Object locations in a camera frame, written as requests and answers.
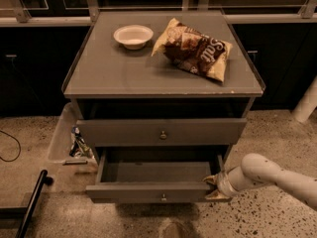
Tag white paper bowl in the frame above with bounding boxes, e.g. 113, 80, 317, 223
113, 25, 154, 50

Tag black metal bar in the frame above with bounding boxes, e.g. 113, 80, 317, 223
0, 170, 53, 238

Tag metal railing frame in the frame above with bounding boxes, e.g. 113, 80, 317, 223
0, 0, 317, 27

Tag grey top drawer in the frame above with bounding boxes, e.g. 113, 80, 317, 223
77, 118, 247, 147

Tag clear plastic bin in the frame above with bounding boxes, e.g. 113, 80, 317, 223
48, 103, 88, 165

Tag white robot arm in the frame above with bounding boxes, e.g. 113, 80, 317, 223
203, 153, 317, 210

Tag crumpled snack wrappers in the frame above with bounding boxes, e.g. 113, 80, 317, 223
69, 126, 93, 159

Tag grey drawer cabinet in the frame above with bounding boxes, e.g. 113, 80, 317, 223
60, 10, 265, 196

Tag grey drawer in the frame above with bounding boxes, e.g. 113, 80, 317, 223
86, 147, 222, 203
77, 118, 247, 147

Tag black cable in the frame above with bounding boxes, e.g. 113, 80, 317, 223
0, 130, 22, 163

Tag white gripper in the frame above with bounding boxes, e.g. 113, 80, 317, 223
203, 172, 239, 200

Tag yellow brown chip bag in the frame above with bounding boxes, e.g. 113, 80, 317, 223
152, 18, 233, 82

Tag white pipe post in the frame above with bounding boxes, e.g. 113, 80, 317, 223
292, 76, 317, 123

